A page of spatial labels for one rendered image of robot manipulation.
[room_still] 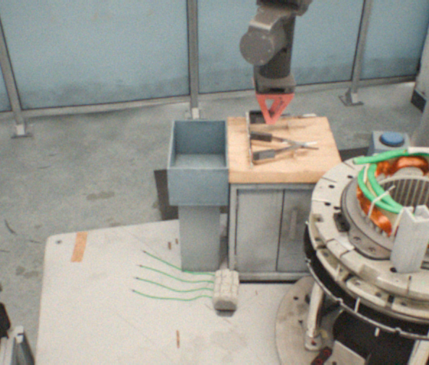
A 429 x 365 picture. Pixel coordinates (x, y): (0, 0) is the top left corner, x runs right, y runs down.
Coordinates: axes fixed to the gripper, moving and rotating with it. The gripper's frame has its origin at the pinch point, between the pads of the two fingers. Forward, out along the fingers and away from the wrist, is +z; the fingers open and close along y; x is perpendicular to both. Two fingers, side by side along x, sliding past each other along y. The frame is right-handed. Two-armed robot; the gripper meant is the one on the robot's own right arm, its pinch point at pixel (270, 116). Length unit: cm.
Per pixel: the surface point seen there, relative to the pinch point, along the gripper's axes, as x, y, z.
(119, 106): -57, -184, 99
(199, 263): -13.6, 9.6, 29.1
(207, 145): -11.7, -4.4, 9.4
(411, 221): 11.6, 40.1, -8.6
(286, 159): 2.0, 9.8, 3.1
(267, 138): -1.2, 6.3, 1.0
